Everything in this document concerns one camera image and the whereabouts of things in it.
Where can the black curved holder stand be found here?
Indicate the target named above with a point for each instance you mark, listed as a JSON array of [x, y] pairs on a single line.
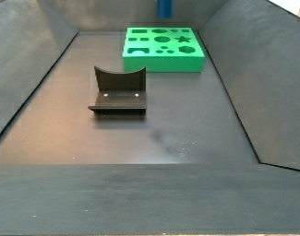
[[121, 91]]

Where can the green shape sorter board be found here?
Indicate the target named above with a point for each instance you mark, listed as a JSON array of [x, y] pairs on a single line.
[[162, 50]]

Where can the blue oval peg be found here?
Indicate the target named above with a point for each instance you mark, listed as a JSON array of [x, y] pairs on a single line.
[[164, 8]]

